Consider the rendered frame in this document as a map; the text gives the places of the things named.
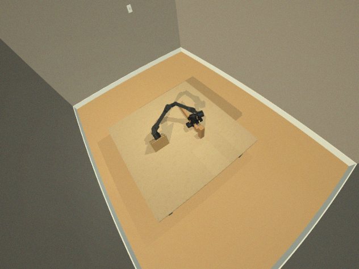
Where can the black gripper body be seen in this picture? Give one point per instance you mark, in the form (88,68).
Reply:
(194,121)

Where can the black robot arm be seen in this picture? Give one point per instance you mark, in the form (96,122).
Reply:
(155,127)

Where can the wooden post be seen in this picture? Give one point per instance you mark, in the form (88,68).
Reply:
(201,131)

